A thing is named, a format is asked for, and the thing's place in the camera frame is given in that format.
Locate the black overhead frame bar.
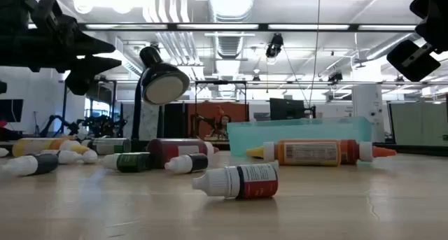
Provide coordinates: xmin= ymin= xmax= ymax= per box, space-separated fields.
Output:
xmin=27 ymin=22 xmax=419 ymax=32

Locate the black wall monitor screen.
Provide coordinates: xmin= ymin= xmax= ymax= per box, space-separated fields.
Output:
xmin=0 ymin=99 xmax=24 ymax=124

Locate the white pillar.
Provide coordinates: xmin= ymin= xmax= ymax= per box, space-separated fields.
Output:
xmin=351 ymin=84 xmax=386 ymax=143

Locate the grey-green divider panel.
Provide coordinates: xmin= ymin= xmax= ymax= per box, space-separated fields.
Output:
xmin=387 ymin=101 xmax=448 ymax=146

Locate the black ceiling-mounted camera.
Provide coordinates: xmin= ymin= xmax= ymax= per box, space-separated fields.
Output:
xmin=328 ymin=70 xmax=344 ymax=84

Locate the black aluminium table frame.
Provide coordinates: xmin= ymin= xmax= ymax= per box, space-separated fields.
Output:
xmin=0 ymin=139 xmax=448 ymax=157

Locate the person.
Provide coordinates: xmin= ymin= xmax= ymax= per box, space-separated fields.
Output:
xmin=209 ymin=106 xmax=232 ymax=140

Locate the large orange bottle yellow cap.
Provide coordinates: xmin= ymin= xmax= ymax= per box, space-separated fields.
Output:
xmin=246 ymin=139 xmax=342 ymax=167

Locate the small bottle red white label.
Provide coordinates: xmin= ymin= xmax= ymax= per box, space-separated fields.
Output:
xmin=191 ymin=162 xmax=279 ymax=201

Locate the small black label dropper bottle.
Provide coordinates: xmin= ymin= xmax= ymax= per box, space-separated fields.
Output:
xmin=164 ymin=153 xmax=209 ymax=175
xmin=0 ymin=153 xmax=60 ymax=177

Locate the black overhead camera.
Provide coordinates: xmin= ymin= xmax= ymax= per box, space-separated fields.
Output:
xmin=265 ymin=33 xmax=284 ymax=59

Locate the black desk lamp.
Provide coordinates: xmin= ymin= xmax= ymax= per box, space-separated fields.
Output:
xmin=129 ymin=45 xmax=192 ymax=153

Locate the black computer monitor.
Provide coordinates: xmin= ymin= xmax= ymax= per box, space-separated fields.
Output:
xmin=269 ymin=97 xmax=306 ymax=121

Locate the teal translucent plastic bin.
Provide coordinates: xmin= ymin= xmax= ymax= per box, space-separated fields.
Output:
xmin=226 ymin=116 xmax=372 ymax=157

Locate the silver ceiling ventilation duct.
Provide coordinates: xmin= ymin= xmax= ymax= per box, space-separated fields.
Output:
xmin=206 ymin=0 xmax=257 ymax=59

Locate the orange partition panel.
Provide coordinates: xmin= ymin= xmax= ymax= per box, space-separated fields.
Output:
xmin=187 ymin=101 xmax=250 ymax=140

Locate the large yellow food coloring bottle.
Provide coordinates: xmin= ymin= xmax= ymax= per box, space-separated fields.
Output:
xmin=12 ymin=137 xmax=91 ymax=158

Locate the large red bottle orange cap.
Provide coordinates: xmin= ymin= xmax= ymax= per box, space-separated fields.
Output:
xmin=339 ymin=139 xmax=398 ymax=164

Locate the small green label dropper bottle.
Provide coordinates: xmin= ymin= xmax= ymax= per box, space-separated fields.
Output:
xmin=102 ymin=152 xmax=153 ymax=174

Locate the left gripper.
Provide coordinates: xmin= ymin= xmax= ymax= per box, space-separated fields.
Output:
xmin=24 ymin=0 xmax=123 ymax=96

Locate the large green food coloring bottle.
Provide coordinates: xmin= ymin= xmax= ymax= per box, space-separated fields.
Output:
xmin=80 ymin=137 xmax=132 ymax=156

